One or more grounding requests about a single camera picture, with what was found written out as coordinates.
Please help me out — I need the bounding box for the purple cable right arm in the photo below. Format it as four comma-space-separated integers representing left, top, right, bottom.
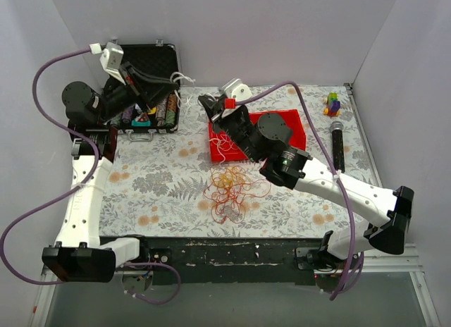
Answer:
234, 81, 366, 301

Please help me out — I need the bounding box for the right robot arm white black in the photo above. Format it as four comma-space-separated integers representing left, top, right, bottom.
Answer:
198, 94, 414, 269

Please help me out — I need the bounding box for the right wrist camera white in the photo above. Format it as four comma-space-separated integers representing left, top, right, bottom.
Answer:
219, 78, 252, 118

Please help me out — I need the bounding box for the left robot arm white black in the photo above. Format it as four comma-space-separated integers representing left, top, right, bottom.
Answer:
42, 62, 178, 283

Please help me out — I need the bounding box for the orange cable tangle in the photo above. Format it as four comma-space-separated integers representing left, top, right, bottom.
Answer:
202, 164, 272, 225

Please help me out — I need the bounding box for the black poker chip case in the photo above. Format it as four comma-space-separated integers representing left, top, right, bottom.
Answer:
101, 40, 180, 134

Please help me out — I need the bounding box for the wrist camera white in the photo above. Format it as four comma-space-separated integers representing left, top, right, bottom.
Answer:
219, 78, 252, 118
89, 42, 125, 85

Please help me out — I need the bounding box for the colourful toy block figure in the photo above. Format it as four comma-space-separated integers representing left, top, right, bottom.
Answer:
323, 92, 341, 117

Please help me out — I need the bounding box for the black microphone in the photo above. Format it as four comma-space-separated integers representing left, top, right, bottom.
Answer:
330, 121, 345, 173

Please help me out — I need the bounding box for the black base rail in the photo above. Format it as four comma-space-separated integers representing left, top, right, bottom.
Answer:
123, 237, 343, 285

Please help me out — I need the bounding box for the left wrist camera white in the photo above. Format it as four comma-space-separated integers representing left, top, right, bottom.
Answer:
89, 42, 125, 85

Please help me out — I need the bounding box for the red three-compartment tray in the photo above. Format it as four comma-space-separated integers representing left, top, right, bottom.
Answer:
208, 109, 307, 163

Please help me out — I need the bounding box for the floral table mat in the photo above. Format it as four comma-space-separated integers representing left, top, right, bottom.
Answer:
75, 85, 383, 239

